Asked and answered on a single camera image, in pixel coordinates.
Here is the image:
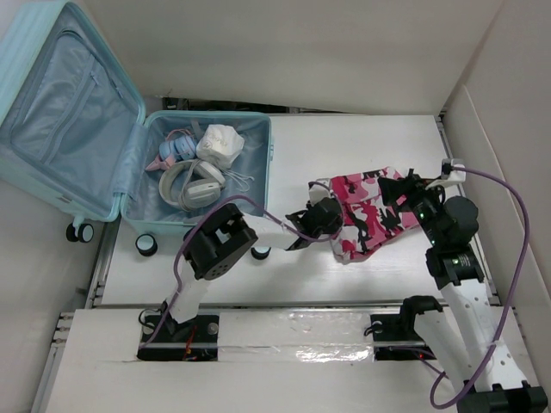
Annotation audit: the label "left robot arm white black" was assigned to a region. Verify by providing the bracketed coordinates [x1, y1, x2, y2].
[158, 195, 344, 342]

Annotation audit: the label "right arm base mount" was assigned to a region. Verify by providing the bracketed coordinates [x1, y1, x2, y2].
[363, 314, 436, 361]

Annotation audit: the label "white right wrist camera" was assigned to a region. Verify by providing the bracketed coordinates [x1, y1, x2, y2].
[427, 158, 466, 188]

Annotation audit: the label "white cloth bundle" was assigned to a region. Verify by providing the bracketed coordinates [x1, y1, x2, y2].
[196, 124, 245, 170]

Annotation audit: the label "grey over-ear headphones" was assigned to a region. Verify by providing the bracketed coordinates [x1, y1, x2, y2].
[158, 159, 226, 212]

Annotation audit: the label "pink camouflage garment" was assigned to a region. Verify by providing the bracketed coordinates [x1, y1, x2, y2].
[319, 166, 418, 264]

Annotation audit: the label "blue pink kids headphones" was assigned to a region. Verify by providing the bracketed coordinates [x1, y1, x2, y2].
[145, 128, 197, 171]

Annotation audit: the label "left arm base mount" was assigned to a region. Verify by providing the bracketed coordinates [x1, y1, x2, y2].
[137, 303, 220, 362]

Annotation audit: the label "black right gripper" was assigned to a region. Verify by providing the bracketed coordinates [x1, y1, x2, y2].
[376, 174, 445, 247]

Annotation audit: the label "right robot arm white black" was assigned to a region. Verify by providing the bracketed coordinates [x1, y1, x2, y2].
[378, 167, 548, 412]

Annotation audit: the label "light blue hardshell suitcase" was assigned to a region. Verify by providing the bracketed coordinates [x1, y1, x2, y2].
[1, 1, 273, 242]

